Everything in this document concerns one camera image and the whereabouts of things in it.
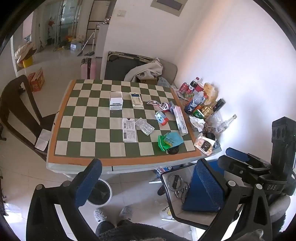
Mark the black wooden chair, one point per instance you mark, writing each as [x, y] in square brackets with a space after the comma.
[20, 111]

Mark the mop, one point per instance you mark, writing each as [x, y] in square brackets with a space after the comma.
[92, 45]

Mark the clear glass bottle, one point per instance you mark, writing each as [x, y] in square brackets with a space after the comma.
[226, 124]

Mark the small blue wrapper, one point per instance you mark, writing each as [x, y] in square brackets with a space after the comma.
[172, 106]

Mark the crumpled yellow snack bag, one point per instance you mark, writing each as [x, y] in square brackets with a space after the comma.
[210, 91]

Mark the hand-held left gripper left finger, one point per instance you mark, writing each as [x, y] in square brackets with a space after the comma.
[89, 183]

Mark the beige chair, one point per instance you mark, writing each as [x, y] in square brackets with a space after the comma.
[170, 69]

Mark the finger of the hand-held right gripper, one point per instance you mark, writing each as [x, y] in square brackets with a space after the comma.
[235, 153]
[233, 165]

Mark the cola bottle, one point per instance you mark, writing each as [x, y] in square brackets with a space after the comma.
[193, 85]

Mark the dark folding bed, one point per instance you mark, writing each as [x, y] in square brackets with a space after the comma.
[115, 67]

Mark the person's right forearm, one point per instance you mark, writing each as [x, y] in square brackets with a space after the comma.
[279, 208]

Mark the green blue crumpled wrapper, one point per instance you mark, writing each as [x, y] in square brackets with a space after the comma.
[170, 140]

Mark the red white blue packet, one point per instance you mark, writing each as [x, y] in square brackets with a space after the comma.
[161, 117]

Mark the silver blister pack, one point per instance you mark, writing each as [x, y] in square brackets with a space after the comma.
[144, 126]

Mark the gold bottle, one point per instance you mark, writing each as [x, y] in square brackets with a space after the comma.
[207, 110]

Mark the brown cardboard box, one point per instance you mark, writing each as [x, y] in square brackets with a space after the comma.
[148, 80]

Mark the white bin with black bag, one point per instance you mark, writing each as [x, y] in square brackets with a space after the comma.
[101, 192]

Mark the wall switch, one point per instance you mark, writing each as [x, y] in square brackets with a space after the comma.
[121, 13]

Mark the silver metal rings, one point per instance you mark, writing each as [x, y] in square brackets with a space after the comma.
[177, 185]

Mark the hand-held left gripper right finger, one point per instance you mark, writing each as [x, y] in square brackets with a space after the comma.
[203, 190]

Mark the red black snack packet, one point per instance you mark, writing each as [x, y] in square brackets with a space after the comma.
[164, 106]

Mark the white paper sheet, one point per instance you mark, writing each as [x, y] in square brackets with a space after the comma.
[42, 140]

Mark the white crumpled tissue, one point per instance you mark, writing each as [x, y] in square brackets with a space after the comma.
[196, 121]

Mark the white plastic bag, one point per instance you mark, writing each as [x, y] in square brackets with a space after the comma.
[167, 210]

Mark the black round lid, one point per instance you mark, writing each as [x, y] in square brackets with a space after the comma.
[173, 151]

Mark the pink suitcase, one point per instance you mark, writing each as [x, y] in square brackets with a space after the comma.
[89, 67]

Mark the orange red carton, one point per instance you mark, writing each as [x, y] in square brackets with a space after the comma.
[37, 78]

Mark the white cloth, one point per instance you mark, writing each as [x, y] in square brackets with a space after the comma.
[148, 67]

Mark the clear plastic water bottle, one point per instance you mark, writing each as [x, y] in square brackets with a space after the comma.
[199, 98]

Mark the black box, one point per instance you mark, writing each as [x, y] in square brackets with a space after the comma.
[218, 105]

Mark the orange snack packet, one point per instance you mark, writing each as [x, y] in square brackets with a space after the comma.
[204, 144]

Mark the red white torn wrapper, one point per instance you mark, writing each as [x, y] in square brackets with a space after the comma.
[153, 102]

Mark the light blue patterned bag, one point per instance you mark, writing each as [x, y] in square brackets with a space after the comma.
[164, 82]

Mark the broom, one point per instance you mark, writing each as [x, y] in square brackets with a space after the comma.
[86, 45]

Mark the black round jar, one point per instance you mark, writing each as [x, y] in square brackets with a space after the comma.
[210, 136]

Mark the white blue medicine box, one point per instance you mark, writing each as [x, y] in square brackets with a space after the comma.
[136, 99]

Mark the green white checkered mat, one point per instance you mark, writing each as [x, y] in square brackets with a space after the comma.
[99, 129]

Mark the yellow box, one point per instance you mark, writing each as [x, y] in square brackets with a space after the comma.
[27, 62]

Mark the long white toothpaste box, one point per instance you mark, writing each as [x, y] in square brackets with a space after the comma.
[180, 121]

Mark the grey wall panel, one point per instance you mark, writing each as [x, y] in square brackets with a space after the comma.
[168, 5]

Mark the flat white barcode box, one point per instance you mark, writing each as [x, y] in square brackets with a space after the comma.
[129, 129]

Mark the black frame white stool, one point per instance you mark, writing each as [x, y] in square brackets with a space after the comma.
[175, 208]

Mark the pile of blankets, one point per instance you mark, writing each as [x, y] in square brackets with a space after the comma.
[23, 49]

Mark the small open white box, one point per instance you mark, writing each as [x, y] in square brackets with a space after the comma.
[115, 100]

